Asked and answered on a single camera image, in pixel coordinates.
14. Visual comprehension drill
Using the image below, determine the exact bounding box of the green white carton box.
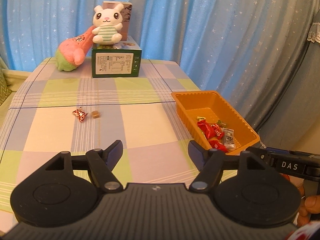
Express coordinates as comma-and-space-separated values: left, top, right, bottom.
91, 36, 142, 78

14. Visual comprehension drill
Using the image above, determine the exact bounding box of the grey lace cloth cover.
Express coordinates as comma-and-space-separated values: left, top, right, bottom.
307, 22, 320, 43

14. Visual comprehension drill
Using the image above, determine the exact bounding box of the green brown candy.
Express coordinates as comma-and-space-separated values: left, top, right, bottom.
217, 120, 228, 128

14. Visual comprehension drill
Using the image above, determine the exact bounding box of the person right hand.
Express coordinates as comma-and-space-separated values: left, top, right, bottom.
297, 182, 320, 227

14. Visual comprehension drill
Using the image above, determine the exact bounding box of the large red snack packet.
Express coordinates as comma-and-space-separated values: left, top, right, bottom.
197, 120, 216, 140

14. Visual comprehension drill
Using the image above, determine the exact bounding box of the brown cube candy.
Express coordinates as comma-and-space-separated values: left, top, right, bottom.
91, 111, 100, 119

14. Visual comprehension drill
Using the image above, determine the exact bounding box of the orange plastic tray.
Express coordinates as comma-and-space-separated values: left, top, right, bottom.
171, 90, 260, 155

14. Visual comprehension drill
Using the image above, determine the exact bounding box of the light green sofa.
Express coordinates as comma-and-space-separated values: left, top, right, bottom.
1, 69, 31, 126

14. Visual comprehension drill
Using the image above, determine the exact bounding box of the brown picture box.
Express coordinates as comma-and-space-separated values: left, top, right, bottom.
102, 1, 132, 41

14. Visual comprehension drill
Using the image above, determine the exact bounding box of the pink green plush toy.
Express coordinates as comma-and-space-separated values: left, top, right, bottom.
55, 25, 95, 72

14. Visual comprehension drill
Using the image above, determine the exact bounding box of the yellow green candy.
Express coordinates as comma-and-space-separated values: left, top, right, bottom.
197, 116, 206, 121

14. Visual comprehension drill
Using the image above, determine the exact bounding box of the red patterned candy wrapper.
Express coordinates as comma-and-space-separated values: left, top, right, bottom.
72, 107, 88, 122

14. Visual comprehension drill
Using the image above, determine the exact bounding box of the blue star curtain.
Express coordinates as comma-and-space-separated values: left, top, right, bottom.
0, 0, 320, 131

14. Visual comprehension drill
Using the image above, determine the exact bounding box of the green zigzag cushion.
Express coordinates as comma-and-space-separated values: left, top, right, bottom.
0, 69, 11, 105

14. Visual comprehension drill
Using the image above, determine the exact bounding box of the plaid tablecloth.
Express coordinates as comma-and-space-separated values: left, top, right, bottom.
1, 58, 198, 232

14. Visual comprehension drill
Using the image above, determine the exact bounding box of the small red candy packet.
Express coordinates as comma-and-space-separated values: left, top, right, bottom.
211, 124, 225, 140

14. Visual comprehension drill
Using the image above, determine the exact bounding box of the white bunny plush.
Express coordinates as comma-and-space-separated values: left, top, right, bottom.
92, 3, 124, 45

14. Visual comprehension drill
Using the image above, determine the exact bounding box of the clear dark snack packet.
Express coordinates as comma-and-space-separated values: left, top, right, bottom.
222, 128, 236, 151

